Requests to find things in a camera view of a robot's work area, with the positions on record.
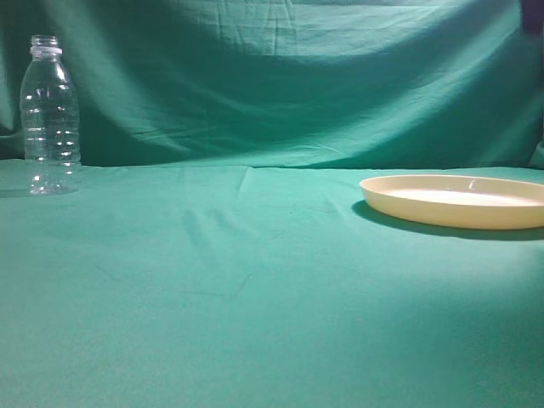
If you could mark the cream plastic plate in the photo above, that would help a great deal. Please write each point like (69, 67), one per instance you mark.
(466, 202)

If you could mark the green cloth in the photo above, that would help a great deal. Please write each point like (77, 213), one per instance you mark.
(218, 251)

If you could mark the clear plastic bottle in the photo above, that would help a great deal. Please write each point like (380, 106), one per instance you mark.
(50, 120)

